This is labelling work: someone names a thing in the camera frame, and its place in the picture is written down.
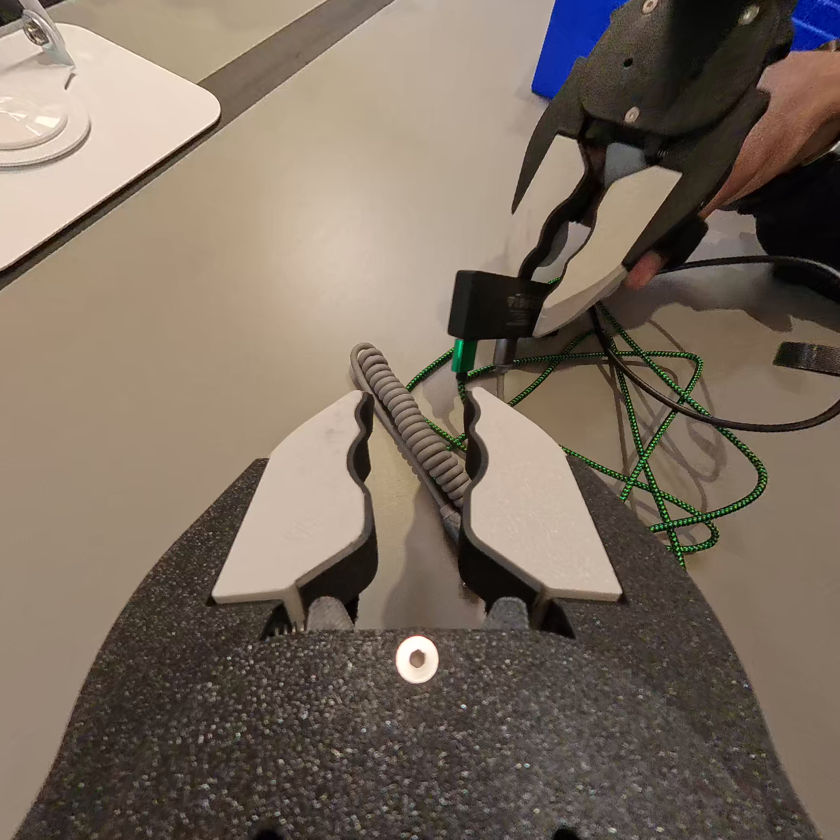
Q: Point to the blue box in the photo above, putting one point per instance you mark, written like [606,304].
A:
[564,39]

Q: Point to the black USB hub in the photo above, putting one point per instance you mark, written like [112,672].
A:
[479,302]

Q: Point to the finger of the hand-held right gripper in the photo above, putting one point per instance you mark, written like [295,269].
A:
[623,216]
[564,223]

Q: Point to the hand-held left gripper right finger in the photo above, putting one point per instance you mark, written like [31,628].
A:
[531,512]

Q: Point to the white monitor stand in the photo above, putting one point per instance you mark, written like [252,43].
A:
[131,131]

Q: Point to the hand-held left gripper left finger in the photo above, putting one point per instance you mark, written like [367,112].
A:
[308,505]

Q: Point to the person's right hand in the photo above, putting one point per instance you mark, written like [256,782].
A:
[787,118]

